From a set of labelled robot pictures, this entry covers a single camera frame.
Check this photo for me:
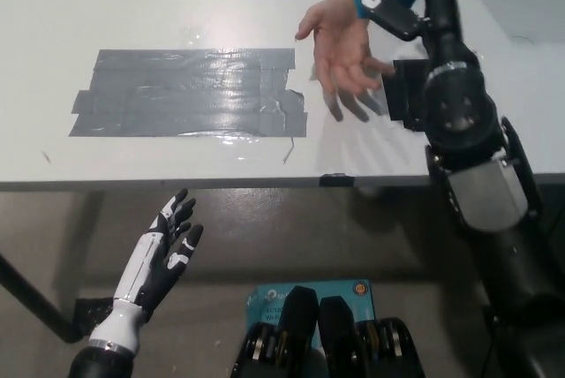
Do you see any person's bare hand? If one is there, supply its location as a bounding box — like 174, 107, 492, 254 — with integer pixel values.
294, 0, 396, 97

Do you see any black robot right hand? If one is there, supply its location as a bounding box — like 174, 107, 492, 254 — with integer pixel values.
358, 0, 480, 79

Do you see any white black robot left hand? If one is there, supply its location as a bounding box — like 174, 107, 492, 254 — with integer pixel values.
87, 188, 206, 355

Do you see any black tape square marker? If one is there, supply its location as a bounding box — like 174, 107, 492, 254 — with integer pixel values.
380, 58, 432, 132

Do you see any teal cardboard router box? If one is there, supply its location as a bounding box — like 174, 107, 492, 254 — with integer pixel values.
245, 279, 374, 349

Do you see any black metal table leg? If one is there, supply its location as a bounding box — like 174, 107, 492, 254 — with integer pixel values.
0, 248, 84, 344

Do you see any small black tape strip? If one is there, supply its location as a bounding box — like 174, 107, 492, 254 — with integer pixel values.
318, 172, 356, 189

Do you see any grey duct tape patch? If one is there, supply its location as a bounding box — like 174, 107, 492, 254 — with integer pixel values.
68, 47, 309, 139

